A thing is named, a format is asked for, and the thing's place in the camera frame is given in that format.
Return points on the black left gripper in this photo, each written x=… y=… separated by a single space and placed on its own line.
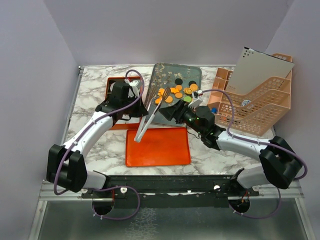
x=141 y=111

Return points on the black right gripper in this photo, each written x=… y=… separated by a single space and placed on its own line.
x=171 y=112

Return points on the metal grey-handled tongs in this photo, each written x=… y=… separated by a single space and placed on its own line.
x=143 y=126

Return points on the orange round dotted cookie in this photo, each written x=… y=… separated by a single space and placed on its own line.
x=169 y=99

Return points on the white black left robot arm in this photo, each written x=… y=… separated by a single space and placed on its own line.
x=66 y=165

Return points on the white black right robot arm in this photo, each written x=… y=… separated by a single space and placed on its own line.
x=278 y=165

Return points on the orange oval cookie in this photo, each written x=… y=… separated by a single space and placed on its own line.
x=178 y=95

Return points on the green macaron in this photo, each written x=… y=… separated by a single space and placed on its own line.
x=187 y=99

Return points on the yellow lotus slice cookie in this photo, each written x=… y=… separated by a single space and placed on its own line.
x=188 y=91

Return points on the orange cookie tin box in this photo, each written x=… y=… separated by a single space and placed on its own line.
x=125 y=123

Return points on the black sandwich cookie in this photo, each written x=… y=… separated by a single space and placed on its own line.
x=191 y=83
x=178 y=81

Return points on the tan round dotted cookie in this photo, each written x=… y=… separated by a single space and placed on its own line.
x=194 y=87

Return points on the blue floral serving tray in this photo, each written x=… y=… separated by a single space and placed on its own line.
x=164 y=75

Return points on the orange tin lid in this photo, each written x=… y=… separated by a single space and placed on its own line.
x=158 y=147

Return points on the blue white round jar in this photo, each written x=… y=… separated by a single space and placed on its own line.
x=245 y=102

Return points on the peach plastic desk organizer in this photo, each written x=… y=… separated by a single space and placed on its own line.
x=270 y=101

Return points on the grey notebook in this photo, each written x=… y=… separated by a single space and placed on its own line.
x=253 y=68

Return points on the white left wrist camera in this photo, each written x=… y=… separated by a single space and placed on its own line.
x=134 y=89

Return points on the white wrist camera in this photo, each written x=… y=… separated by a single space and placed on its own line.
x=196 y=99
x=134 y=89

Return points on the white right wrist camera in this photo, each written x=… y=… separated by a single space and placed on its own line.
x=196 y=99

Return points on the black metal base rail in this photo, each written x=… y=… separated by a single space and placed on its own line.
x=169 y=191

